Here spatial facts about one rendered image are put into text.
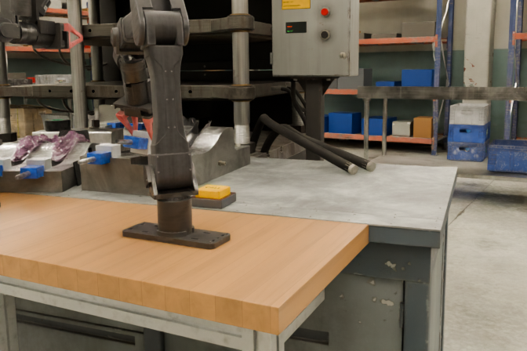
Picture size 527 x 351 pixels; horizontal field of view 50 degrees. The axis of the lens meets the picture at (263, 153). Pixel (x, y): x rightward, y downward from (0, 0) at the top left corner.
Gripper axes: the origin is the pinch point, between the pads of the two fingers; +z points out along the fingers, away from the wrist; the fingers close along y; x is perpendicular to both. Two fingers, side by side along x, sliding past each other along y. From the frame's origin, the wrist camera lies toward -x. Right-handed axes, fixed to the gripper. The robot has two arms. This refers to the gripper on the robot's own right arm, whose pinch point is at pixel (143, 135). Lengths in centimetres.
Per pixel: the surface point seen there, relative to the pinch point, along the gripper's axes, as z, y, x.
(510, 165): 172, -102, -327
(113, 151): 4.7, 8.1, 2.5
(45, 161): 7.1, 24.6, 9.2
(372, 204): 10, -56, -4
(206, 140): 11.3, -5.1, -21.0
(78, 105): 32, 81, -67
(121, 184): 11.4, 4.2, 6.3
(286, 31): 1, -3, -90
